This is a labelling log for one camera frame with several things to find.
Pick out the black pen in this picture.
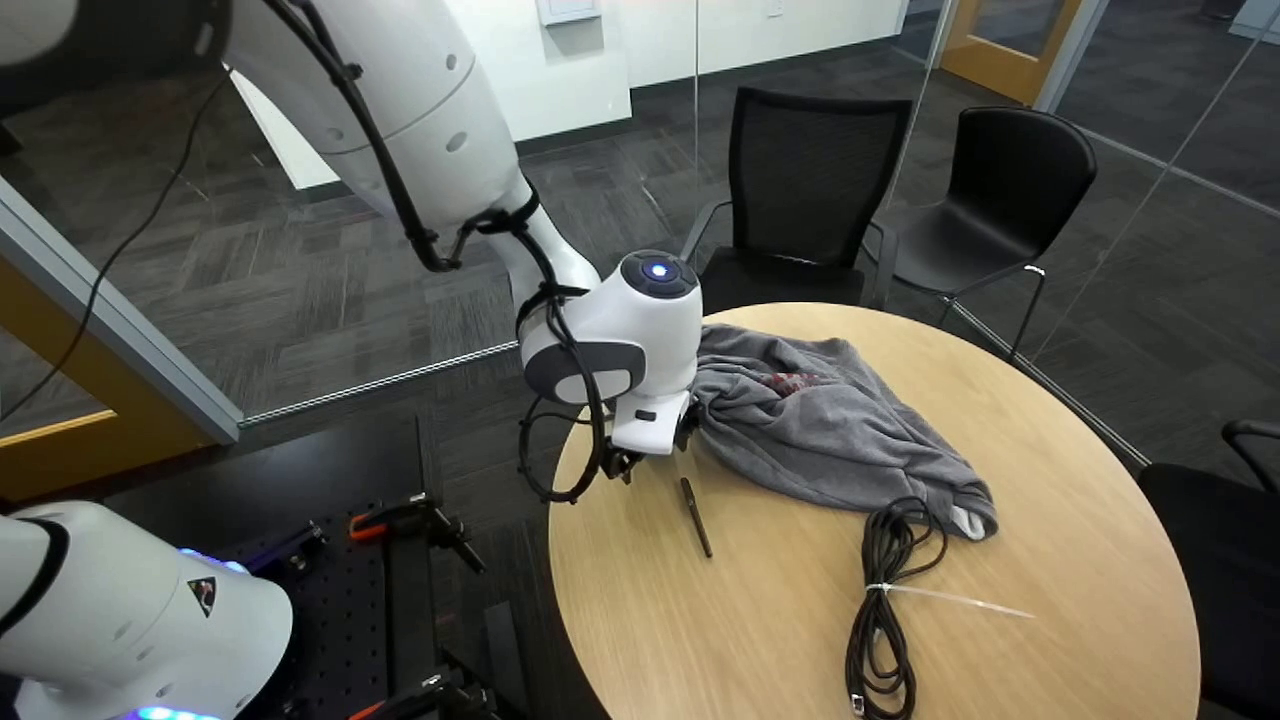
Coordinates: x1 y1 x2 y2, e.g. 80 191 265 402
676 474 718 563

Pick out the black coiled cable bundle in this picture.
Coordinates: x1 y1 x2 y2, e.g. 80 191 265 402
846 492 958 720

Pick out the thin black hanging cable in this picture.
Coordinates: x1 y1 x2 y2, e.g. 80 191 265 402
0 71 236 429

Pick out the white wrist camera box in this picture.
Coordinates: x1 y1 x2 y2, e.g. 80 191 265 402
612 389 700 465

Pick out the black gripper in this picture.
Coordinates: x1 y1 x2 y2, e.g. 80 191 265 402
583 423 648 489

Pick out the white wall switch plate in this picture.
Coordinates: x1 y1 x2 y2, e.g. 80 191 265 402
535 0 609 32

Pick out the orange black bar clamp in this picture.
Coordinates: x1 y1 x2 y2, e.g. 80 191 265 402
346 489 487 576

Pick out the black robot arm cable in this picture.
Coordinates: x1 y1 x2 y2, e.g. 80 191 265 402
265 0 620 510

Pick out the white zip tie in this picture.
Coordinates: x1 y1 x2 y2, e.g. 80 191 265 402
861 582 1039 629

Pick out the grey hoodie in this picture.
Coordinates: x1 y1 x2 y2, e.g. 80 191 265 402
686 325 1004 546

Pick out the black mesh office chair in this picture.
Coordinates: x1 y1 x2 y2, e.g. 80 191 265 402
1136 416 1280 720
676 83 919 315

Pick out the black solid back chair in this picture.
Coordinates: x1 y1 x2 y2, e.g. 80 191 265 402
880 107 1104 359

